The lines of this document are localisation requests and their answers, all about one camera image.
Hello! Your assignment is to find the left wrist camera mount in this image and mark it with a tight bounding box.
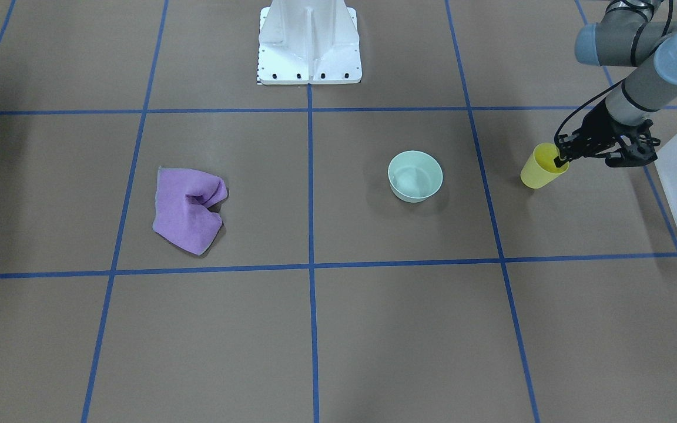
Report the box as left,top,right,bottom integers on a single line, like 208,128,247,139
604,119,661,168

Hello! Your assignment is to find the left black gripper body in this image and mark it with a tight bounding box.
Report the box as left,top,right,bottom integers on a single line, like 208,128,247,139
571,103,636,155

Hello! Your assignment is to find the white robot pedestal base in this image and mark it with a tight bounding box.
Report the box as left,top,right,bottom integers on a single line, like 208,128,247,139
256,1,363,85

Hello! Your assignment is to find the mint green bowl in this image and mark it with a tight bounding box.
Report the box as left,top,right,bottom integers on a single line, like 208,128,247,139
387,150,444,203

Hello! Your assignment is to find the purple cleaning cloth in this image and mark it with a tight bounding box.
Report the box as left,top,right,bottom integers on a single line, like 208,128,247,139
152,167,228,256

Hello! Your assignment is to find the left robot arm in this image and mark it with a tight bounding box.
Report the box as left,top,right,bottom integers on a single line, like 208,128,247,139
553,1,677,169

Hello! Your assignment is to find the yellow plastic cup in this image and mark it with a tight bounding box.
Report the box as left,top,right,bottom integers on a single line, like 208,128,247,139
520,143,569,189

